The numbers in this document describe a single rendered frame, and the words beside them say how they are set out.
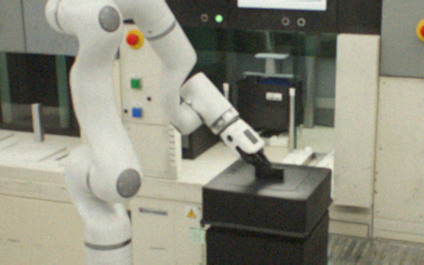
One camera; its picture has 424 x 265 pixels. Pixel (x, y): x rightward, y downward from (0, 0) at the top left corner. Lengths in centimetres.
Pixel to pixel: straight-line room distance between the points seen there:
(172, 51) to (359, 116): 67
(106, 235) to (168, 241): 84
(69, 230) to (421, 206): 130
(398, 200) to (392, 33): 53
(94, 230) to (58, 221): 102
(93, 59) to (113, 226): 42
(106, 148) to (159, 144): 83
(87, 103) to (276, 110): 131
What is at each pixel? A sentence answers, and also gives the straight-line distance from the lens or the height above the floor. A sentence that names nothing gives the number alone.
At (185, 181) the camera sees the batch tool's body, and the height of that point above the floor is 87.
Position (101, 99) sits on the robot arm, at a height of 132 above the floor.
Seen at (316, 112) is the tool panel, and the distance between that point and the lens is 333.
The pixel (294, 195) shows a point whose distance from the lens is 191.
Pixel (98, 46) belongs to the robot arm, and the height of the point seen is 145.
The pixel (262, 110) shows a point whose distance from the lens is 299.
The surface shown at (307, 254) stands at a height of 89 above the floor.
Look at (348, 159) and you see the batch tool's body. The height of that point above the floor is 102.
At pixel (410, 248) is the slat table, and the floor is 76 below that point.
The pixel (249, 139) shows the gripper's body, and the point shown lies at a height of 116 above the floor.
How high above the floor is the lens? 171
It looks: 17 degrees down
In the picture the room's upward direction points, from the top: straight up
